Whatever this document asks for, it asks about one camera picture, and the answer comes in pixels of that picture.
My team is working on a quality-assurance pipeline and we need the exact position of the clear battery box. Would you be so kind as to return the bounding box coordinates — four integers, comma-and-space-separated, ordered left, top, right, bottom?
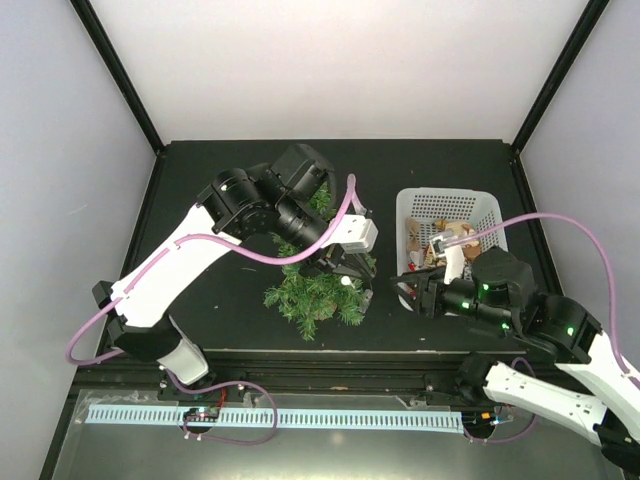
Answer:
359, 289, 373, 314

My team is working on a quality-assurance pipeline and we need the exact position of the small green christmas tree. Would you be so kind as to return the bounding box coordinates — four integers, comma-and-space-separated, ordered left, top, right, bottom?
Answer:
263, 182, 377, 342

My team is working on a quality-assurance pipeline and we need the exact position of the white plastic basket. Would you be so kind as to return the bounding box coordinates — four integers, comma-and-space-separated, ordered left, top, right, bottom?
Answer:
396, 187, 502, 279

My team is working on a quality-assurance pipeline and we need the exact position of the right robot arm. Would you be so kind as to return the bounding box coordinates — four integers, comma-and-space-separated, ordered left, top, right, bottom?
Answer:
391, 247, 639, 475

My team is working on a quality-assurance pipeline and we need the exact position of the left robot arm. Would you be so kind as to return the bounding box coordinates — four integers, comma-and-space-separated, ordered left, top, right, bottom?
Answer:
100, 144, 378, 399

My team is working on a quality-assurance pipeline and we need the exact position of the small circuit board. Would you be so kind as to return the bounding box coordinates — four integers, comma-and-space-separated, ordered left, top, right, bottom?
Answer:
183, 407, 220, 422

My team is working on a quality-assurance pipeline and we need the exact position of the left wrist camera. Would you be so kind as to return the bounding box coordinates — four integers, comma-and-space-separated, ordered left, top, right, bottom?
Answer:
330, 214, 378, 254

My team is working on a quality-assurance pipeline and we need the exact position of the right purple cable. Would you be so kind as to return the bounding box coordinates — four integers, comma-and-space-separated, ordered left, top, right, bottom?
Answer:
439, 213, 640, 386

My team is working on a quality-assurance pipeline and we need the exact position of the purple cable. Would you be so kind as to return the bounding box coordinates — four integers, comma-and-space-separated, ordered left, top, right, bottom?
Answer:
65, 173, 371, 365
439, 213, 640, 386

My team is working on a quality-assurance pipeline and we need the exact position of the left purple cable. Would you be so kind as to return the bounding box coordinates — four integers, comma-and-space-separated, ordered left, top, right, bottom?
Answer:
65, 173, 371, 365

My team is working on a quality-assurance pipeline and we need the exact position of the white slotted cable duct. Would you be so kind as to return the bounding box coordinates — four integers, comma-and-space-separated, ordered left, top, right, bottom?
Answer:
85, 405, 464, 434

